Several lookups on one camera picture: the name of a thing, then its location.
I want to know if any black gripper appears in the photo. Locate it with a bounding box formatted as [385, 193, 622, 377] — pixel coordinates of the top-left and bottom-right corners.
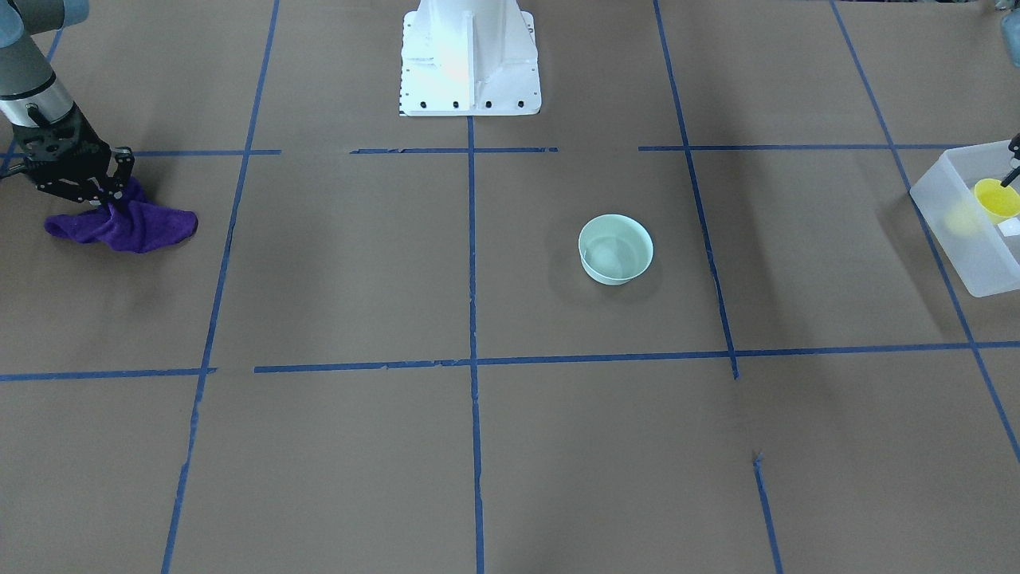
[10, 103, 135, 214]

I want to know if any purple cloth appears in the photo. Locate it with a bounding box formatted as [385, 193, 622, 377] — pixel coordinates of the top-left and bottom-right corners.
[43, 177, 199, 254]

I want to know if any yellow plastic cup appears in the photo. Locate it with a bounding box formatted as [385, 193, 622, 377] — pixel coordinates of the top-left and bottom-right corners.
[972, 179, 1019, 225]

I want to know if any clear plastic storage box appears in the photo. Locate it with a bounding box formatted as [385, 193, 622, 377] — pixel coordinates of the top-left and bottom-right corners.
[910, 140, 1019, 297]

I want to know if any light green bowl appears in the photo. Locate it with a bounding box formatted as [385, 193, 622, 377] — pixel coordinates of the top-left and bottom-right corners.
[577, 214, 653, 286]

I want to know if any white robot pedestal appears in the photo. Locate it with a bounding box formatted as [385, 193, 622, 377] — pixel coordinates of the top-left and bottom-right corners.
[398, 1, 543, 117]

